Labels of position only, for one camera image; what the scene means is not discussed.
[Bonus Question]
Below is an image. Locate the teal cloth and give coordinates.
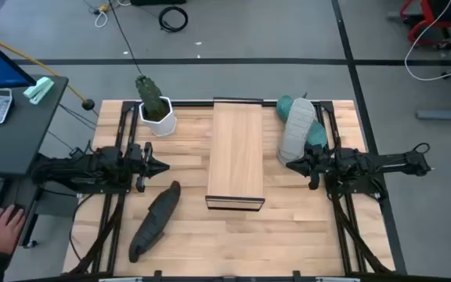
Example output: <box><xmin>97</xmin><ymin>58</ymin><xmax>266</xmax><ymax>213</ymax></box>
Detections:
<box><xmin>275</xmin><ymin>95</ymin><xmax>328</xmax><ymax>152</ymax></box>

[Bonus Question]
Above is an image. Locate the person's hand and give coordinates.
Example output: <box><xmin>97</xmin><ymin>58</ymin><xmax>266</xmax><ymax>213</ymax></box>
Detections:
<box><xmin>0</xmin><ymin>204</ymin><xmax>26</xmax><ymax>255</ymax></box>

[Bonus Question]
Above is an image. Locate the grey slide sandal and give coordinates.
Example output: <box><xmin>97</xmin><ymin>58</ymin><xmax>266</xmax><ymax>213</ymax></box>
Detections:
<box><xmin>276</xmin><ymin>97</ymin><xmax>317</xmax><ymax>165</ymax></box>

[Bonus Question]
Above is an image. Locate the black coiled floor cable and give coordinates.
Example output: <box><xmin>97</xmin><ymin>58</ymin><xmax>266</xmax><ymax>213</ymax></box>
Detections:
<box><xmin>158</xmin><ymin>5</ymin><xmax>189</xmax><ymax>33</ymax></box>

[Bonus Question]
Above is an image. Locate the black floor box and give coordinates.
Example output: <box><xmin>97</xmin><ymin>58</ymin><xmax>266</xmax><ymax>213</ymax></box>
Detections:
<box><xmin>130</xmin><ymin>0</ymin><xmax>187</xmax><ymax>5</ymax></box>

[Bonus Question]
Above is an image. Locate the yellow cable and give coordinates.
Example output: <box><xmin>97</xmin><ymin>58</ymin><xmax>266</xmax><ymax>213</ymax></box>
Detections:
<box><xmin>0</xmin><ymin>30</ymin><xmax>89</xmax><ymax>103</ymax></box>

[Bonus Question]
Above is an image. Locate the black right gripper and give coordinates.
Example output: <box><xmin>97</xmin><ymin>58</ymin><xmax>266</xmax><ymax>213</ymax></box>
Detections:
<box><xmin>287</xmin><ymin>144</ymin><xmax>330</xmax><ymax>191</ymax></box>

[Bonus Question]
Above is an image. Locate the long white cable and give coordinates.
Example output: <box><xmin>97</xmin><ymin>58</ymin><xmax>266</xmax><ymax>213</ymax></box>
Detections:
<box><xmin>404</xmin><ymin>0</ymin><xmax>451</xmax><ymax>82</ymax></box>

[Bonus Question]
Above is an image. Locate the red and black cart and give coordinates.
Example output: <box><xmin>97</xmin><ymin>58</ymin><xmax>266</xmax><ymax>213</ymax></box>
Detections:
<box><xmin>388</xmin><ymin>0</ymin><xmax>451</xmax><ymax>51</ymax></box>

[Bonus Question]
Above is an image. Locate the dark grey desk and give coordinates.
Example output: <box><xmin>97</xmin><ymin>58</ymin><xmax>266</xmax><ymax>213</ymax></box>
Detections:
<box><xmin>0</xmin><ymin>74</ymin><xmax>70</xmax><ymax>271</ymax></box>

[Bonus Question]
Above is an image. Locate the wooden shelf black metal frame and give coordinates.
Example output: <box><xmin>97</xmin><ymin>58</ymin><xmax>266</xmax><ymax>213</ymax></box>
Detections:
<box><xmin>204</xmin><ymin>97</ymin><xmax>266</xmax><ymax>212</ymax></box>

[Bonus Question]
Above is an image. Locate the grey desk foot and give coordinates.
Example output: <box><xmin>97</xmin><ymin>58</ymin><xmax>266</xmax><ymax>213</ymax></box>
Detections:
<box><xmin>416</xmin><ymin>58</ymin><xmax>451</xmax><ymax>122</ymax></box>

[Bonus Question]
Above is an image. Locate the small white looped cable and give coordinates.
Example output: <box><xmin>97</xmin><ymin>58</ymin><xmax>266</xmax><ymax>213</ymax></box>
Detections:
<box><xmin>94</xmin><ymin>9</ymin><xmax>109</xmax><ymax>28</ymax></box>

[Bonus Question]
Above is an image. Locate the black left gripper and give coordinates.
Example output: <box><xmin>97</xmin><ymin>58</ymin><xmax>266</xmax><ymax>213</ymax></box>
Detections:
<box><xmin>125</xmin><ymin>141</ymin><xmax>171</xmax><ymax>193</ymax></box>

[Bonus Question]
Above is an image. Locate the mint green stapler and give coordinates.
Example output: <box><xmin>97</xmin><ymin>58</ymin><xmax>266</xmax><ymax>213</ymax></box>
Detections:
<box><xmin>23</xmin><ymin>76</ymin><xmax>55</xmax><ymax>105</ymax></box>

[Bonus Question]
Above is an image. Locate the black aluminium rig frame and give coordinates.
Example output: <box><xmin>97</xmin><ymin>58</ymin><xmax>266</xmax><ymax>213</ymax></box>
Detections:
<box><xmin>67</xmin><ymin>97</ymin><xmax>397</xmax><ymax>282</ymax></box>

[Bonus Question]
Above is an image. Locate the thin black hanging cable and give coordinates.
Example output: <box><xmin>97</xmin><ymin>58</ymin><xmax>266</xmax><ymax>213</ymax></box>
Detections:
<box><xmin>107</xmin><ymin>0</ymin><xmax>145</xmax><ymax>78</ymax></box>

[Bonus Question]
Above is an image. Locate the black slide sandal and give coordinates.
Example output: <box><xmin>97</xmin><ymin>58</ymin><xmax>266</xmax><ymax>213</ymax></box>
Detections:
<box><xmin>128</xmin><ymin>180</ymin><xmax>182</xmax><ymax>263</ymax></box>

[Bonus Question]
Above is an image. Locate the white hexagonal plant pot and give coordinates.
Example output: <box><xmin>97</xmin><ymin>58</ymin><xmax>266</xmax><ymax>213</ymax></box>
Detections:
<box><xmin>138</xmin><ymin>96</ymin><xmax>178</xmax><ymax>138</ymax></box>

